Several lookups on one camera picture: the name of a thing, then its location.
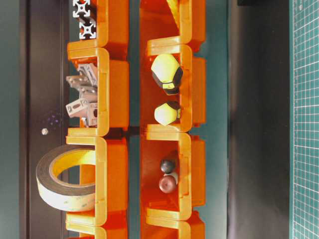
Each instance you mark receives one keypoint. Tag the upper orange bin with tape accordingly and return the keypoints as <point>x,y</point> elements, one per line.
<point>111,179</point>

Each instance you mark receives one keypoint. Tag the small yellow-black screwdriver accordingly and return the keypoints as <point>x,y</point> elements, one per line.
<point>167,113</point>

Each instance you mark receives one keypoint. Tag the lower orange bin with awls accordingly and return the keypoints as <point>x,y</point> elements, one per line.
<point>188,153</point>

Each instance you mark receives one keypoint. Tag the lower orange bin with screwdrivers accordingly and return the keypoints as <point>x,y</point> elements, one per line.
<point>192,92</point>

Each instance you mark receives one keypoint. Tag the black rack base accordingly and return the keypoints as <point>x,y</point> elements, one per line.
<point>43,95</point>

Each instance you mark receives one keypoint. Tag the upper orange bin with brackets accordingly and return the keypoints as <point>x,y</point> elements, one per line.
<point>113,91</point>

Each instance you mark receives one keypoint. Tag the green cutting mat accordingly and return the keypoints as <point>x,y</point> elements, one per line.
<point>304,139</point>

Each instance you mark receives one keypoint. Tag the grey corner bracket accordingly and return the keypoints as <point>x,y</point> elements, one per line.
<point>91,117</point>
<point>89,70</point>
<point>77,108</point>
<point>77,81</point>

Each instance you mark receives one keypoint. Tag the large yellow-black screwdriver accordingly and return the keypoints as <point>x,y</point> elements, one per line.
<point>167,73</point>

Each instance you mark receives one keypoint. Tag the double-sided tape roll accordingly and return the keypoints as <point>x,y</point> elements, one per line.
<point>61,195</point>

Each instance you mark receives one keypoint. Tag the small silver screw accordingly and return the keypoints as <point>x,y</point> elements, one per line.
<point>44,131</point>

